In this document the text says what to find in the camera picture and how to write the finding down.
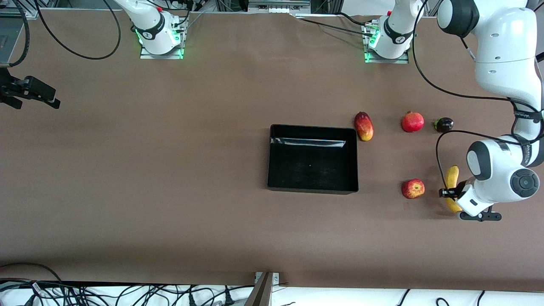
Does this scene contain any yellow banana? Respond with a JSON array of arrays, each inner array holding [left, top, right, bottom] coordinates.
[[444, 165, 464, 213]]

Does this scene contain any dark purple eggplant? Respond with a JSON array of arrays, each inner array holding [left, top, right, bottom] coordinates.
[[432, 117, 454, 133]]

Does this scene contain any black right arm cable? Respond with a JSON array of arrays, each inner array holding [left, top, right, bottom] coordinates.
[[8, 0, 122, 67]]

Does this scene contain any short black table cable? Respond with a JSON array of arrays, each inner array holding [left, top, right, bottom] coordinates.
[[338, 12, 374, 26]]

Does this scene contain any silver metal bracket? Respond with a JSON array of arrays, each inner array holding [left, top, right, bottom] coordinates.
[[254, 272, 281, 286]]

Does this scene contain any aluminium frame rail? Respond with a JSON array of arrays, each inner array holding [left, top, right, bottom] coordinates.
[[0, 6, 41, 20]]

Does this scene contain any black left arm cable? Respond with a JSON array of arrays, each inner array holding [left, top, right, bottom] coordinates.
[[411, 0, 544, 198]]

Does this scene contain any red apple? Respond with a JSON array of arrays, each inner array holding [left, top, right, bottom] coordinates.
[[401, 178, 425, 199]]

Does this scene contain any black rectangular plastic tray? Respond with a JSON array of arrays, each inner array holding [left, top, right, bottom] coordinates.
[[267, 124, 360, 195]]

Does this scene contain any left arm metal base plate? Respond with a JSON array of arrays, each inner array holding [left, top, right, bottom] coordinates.
[[364, 50, 410, 65]]

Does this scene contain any black looped floor cable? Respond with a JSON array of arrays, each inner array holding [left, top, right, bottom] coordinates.
[[0, 262, 64, 284]]

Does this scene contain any long black table cable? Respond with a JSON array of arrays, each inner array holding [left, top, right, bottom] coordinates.
[[297, 17, 377, 37]]

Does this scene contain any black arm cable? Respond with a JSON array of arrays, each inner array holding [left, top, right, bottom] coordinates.
[[411, 0, 544, 198], [8, 0, 122, 67]]

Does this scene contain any red pomegranate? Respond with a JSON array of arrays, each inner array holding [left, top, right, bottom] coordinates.
[[401, 111, 425, 133]]

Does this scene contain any grey power strip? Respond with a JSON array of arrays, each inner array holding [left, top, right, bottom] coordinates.
[[248, 0, 312, 14]]

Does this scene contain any grey brown angled bar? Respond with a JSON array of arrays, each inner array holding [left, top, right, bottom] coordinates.
[[244, 273, 275, 306]]

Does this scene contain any red yellow mango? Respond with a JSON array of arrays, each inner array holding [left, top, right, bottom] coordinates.
[[354, 111, 374, 142]]

